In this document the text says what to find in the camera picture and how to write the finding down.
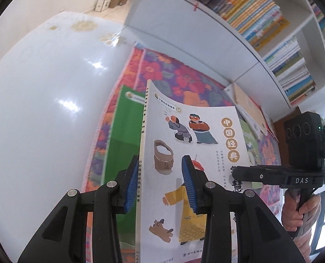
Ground beige cover book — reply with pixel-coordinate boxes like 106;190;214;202
232;82;264;139

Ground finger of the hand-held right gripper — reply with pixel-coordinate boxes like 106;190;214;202
231;165;285;186

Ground white cardboard box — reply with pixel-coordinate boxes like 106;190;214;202
96;0;111;12

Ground small white book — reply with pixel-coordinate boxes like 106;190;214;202
259;106;276;137

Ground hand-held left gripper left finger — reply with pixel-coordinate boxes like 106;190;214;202
17;155;140;263

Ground person's right forearm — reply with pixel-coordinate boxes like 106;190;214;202
292;226;317;263

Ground green landscape picture book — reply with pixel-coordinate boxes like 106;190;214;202
238;118;265;189

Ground floral patterned mat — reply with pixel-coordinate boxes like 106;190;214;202
82;46;286;263

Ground rows of shelved books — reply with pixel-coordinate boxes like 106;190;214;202
154;0;325;105

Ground white book with yellow-robed man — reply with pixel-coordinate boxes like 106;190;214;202
135;79;252;263

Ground white bookshelf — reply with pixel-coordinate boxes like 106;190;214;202
124;0;325;110

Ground green cover book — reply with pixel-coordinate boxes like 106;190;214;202
108;84;150;263

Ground person's right hand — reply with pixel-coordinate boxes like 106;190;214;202
281;190;322;232

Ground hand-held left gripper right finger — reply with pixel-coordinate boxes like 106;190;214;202
181;155;298;263

